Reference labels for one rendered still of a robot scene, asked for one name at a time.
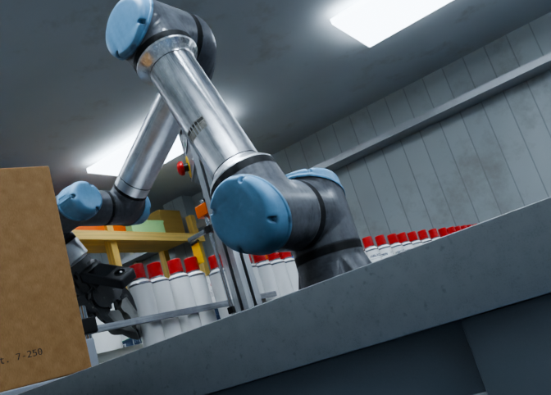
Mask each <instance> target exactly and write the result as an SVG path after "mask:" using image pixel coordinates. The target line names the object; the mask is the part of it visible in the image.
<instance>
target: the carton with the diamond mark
mask: <svg viewBox="0 0 551 395"><path fill-rule="evenodd" d="M89 367H92V366H91V362H90V358H89V351H88V347H87V343H86V338H85V335H84V327H83V324H82V320H81V315H80V309H79V304H78V301H77V296H76V292H75V286H74V281H73V277H72V273H71V266H70V262H69V258H68V254H67V250H66V243H65V239H64V235H63V231H62V227H61V220H60V216H59V212H58V208H57V201H56V197H55V193H54V188H53V185H52V177H51V174H50V170H49V167H48V166H31V167H14V168H0V393H1V392H5V391H8V390H12V389H15V388H21V387H24V386H28V385H31V384H37V383H41V382H44V381H48V380H51V379H57V378H61V377H64V376H67V375H72V374H74V373H76V372H79V371H82V370H85V369H88V368H89Z"/></svg>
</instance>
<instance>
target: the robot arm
mask: <svg viewBox="0 0 551 395"><path fill-rule="evenodd" d="M106 43H107V49H108V51H109V52H110V53H111V54H112V55H113V56H114V57H117V58H118V59H119V60H122V61H124V60H126V61H128V62H129V63H130V64H131V65H132V66H133V67H134V70H135V71H136V73H137V75H138V76H139V78H140V79H141V80H142V81H143V82H144V83H145V84H149V85H153V86H155V87H156V89H157V91H158V92H157V95H156V97H155V99H154V101H153V104H152V105H151V107H150V109H149V111H148V114H147V116H146V118H145V120H144V122H143V124H142V126H141V128H140V130H139V133H138V135H137V137H136V139H135V141H134V143H133V145H132V147H131V149H130V152H129V154H128V156H127V158H126V159H125V162H124V164H123V166H122V168H121V171H120V173H119V175H118V176H117V178H116V181H115V183H114V184H113V186H112V189H111V190H110V191H107V190H98V189H97V188H96V187H95V186H94V185H92V184H89V183H88V182H85V181H78V182H75V183H73V184H72V185H70V186H68V187H66V188H64V189H63V190H62V191H61V192H60V193H59V194H58V195H57V196H56V201H57V208H58V212H59V216H60V220H61V227H62V231H63V235H64V239H65V243H66V250H67V254H68V258H69V262H70V266H71V273H72V277H73V281H74V286H75V292H76V293H77V295H76V296H77V301H78V304H79V308H80V306H86V311H87V314H88V317H96V316H97V318H98V319H99V320H100V321H102V322H103V323H104V324H107V323H111V322H116V321H120V320H128V319H133V318H137V317H139V315H138V312H137V307H136V305H135V303H134V299H133V297H132V295H131V293H130V291H129V290H128V289H127V288H126V286H127V285H128V284H130V283H131V282H132V281H133V280H134V279H135V278H136V274H135V272H134V269H133V268H129V267H124V266H115V265H109V264H104V263H99V262H93V263H92V264H91V265H90V266H88V265H87V264H86V263H87V262H88V261H90V260H91V259H92V257H91V256H90V255H89V254H86V252H87V251H88V250H87V249H86V247H85V246H84V245H83V244H82V242H81V241H80V240H79V239H78V238H77V237H76V236H75V234H74V233H73V232H72V230H74V229H75V228H77V227H79V226H103V225H122V226H130V225H140V224H142V223H143V222H145V221H146V220H147V218H148V217H149V215H150V208H151V203H150V200H149V198H148V194H149V192H150V190H151V188H152V186H153V184H154V182H155V180H156V178H157V176H158V174H159V172H160V170H161V168H162V166H163V164H164V162H165V160H166V158H167V156H168V154H169V152H170V150H171V148H172V146H173V144H174V142H175V140H176V138H177V136H178V134H179V132H180V130H182V131H183V133H184V135H185V137H186V138H187V139H188V141H189V143H190V145H191V146H192V148H193V149H194V151H195V152H196V154H197V156H198V158H199V160H200V161H201V162H202V164H203V166H204V167H205V169H206V171H207V173H208V174H209V175H210V177H211V178H212V181H213V182H212V186H211V188H210V195H211V197H212V200H211V204H210V208H211V209H212V214H211V215H210V217H211V222H212V226H213V229H214V230H215V232H216V234H217V236H218V237H219V239H220V240H221V241H222V242H223V243H224V244H225V245H226V246H227V247H229V248H231V249H232V250H234V251H236V252H240V253H244V254H252V255H268V254H272V253H275V252H292V254H293V257H294V261H295V264H296V267H297V270H298V290H300V289H302V288H306V287H308V286H311V285H314V284H317V283H320V282H322V281H324V280H327V279H330V278H333V277H335V276H337V275H341V274H343V273H346V272H349V271H351V270H355V269H357V268H359V267H362V266H365V265H368V264H371V263H372V262H371V261H370V259H369V258H368V257H367V255H366V253H365V252H364V250H363V247H362V243H361V240H360V238H359V235H358V232H357V228H356V226H355V224H354V221H353V217H352V214H351V211H350V209H349V206H348V203H347V200H346V197H345V191H344V188H343V186H342V185H341V183H340V182H339V178H338V176H337V175H336V174H335V173H334V172H333V171H331V170H327V169H324V168H311V169H309V170H306V169H302V170H296V171H294V172H291V173H289V174H287V175H285V174H284V172H283V171H282V170H281V168H280V167H279V166H278V164H277V163H276V161H275V159H274V158H273V157H272V156H271V155H270V154H267V153H261V152H257V150H256V148H255V147H254V146H253V144H252V143H251V141H250V140H249V138H248V136H247V135H246V133H245V132H244V131H243V129H242V128H241V126H240V125H239V123H238V121H237V120H236V119H235V117H234V116H233V114H232V113H231V111H230V109H229V108H228V106H227V105H226V104H225V102H224V101H223V99H222V98H221V96H220V94H219V93H218V92H217V91H216V89H215V87H214V86H213V84H212V82H211V80H212V77H213V73H214V70H215V67H216V40H215V38H214V35H213V33H212V31H211V29H210V27H209V26H208V25H207V23H206V22H205V21H204V20H203V19H202V18H200V17H199V16H196V15H194V14H193V13H190V12H186V11H182V10H180V9H178V8H175V7H172V6H169V5H166V4H165V3H162V2H159V1H156V0H120V1H119V2H118V3H117V4H116V6H115V7H114V9H113V10H112V13H111V15H110V17H109V20H108V22H107V29H106ZM113 302H115V307H116V309H117V310H114V311H111V310H110V309H112V303H113Z"/></svg>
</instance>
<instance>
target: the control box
mask: <svg viewBox="0 0 551 395"><path fill-rule="evenodd" d="M179 137H180V142H181V146H182V149H183V152H184V157H185V160H186V163H188V165H189V176H190V179H191V182H194V183H195V184H198V183H200V181H199V177H198V172H197V170H196V166H195V164H194V158H193V155H192V152H191V149H190V146H189V141H188V147H187V154H186V151H185V149H184V143H183V131H182V134H180V133H179Z"/></svg>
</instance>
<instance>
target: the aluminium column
mask: <svg viewBox="0 0 551 395"><path fill-rule="evenodd" d="M189 146H190V149H191V152H192V155H193V158H194V164H195V166H196V170H197V172H198V177H199V181H200V184H201V187H202V191H203V196H204V199H205V202H206V205H207V210H208V214H209V216H210V215H211V214H212V209H211V208H210V204H211V200H212V197H211V195H210V188H211V186H212V182H213V181H212V178H211V177H210V175H209V174H208V173H207V171H206V169H205V167H204V166H203V164H202V162H201V161H200V160H199V158H198V156H197V154H196V152H195V151H194V149H193V148H192V146H191V145H190V144H189ZM210 219H211V217H210ZM213 231H214V234H215V237H216V242H217V246H218V249H219V252H220V255H221V260H222V264H223V266H224V270H225V275H226V278H227V281H228V285H229V287H230V292H231V296H232V299H233V302H234V305H235V310H236V313H238V312H241V311H244V310H247V309H248V308H251V307H254V306H257V305H260V304H262V299H261V295H260V293H259V289H258V286H257V281H256V279H255V275H254V273H253V268H252V265H251V261H250V259H249V255H248V254H244V253H240V252H236V251H234V250H232V249H231V248H229V247H227V246H226V245H225V244H224V243H223V242H222V241H221V240H220V239H219V237H218V236H217V234H216V232H215V230H214V229H213Z"/></svg>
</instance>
